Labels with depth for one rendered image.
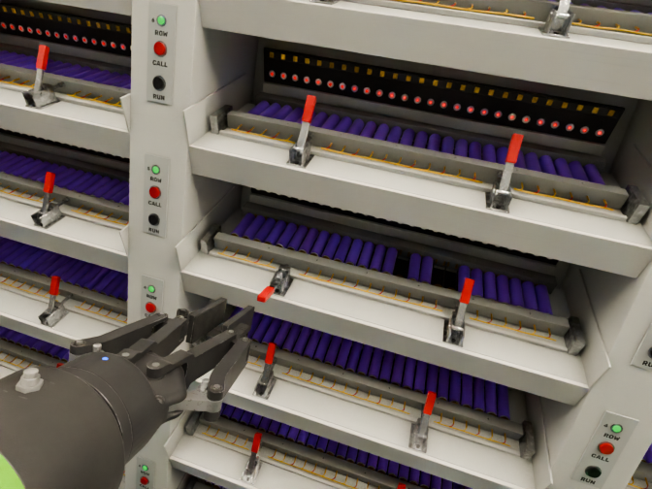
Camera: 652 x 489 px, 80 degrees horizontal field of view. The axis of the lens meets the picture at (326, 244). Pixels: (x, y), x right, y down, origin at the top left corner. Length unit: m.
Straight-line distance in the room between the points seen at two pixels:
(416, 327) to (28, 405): 0.47
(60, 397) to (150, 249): 0.45
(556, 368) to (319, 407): 0.36
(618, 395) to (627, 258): 0.18
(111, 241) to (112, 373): 0.48
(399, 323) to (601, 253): 0.27
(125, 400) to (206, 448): 0.62
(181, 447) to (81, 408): 0.66
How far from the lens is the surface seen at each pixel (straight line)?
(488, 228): 0.53
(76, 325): 0.89
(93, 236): 0.77
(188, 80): 0.60
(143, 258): 0.69
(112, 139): 0.69
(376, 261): 0.65
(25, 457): 0.23
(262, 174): 0.56
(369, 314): 0.59
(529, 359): 0.63
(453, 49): 0.52
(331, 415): 0.70
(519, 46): 0.52
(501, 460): 0.75
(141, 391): 0.29
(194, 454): 0.89
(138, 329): 0.40
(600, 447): 0.70
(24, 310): 0.96
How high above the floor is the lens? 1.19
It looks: 19 degrees down
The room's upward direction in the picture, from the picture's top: 11 degrees clockwise
